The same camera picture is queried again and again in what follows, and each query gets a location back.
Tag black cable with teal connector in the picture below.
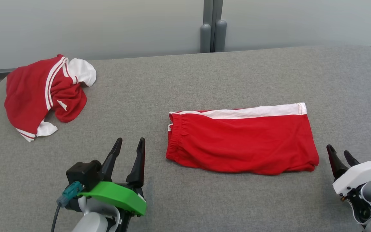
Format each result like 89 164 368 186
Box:
51 181 84 232

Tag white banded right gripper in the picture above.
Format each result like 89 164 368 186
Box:
326 144 371 196

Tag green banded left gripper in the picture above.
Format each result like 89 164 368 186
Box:
80 138 147 232

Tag red white striped shirt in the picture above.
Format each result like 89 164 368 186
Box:
5 54 97 142

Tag grey partition post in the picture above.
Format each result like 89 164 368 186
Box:
200 0 227 53

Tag red shorts with white band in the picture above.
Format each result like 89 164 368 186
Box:
166 102 319 175

